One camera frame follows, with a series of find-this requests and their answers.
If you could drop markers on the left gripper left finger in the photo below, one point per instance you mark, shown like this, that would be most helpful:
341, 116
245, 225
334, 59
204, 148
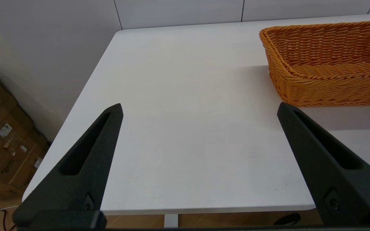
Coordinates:
75, 186

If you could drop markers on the orange wicker basket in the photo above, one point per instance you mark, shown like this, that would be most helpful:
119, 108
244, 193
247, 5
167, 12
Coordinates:
332, 89

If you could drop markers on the black floor object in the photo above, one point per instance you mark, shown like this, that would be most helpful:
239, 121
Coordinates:
289, 218

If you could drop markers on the white table leg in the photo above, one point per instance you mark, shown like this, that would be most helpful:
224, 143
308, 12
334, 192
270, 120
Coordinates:
171, 221

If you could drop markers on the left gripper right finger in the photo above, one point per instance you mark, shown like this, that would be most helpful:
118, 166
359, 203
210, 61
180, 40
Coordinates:
332, 179

